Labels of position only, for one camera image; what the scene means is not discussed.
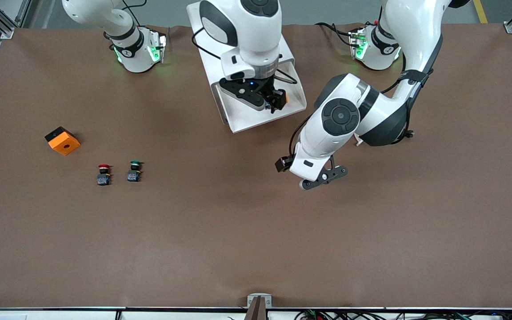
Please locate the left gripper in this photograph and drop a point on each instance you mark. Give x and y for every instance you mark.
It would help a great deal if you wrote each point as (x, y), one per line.
(281, 164)

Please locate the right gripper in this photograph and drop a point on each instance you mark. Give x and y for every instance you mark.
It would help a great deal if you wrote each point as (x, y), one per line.
(270, 90)

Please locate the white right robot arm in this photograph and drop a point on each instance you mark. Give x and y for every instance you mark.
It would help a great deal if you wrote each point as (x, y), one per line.
(247, 26)

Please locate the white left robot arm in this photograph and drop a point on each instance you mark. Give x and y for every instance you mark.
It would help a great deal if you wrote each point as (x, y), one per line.
(340, 118)

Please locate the orange and black button box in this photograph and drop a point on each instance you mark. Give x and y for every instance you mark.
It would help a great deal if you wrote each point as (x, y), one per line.
(63, 143)

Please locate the brown table cover sheet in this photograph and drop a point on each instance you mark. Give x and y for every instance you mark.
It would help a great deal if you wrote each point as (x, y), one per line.
(238, 222)

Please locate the grey brown metal bar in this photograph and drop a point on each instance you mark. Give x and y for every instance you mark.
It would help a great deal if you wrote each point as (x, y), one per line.
(256, 313)

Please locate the grey metal bracket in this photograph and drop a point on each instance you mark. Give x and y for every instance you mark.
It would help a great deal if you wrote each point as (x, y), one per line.
(259, 298)

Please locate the green push button switch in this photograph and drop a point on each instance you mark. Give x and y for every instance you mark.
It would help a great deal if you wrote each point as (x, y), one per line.
(134, 174)

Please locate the red push button switch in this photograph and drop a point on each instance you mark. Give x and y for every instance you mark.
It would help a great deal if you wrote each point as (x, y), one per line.
(103, 177)

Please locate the white table edge rail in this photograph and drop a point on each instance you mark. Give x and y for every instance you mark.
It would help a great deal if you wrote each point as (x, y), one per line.
(60, 314)

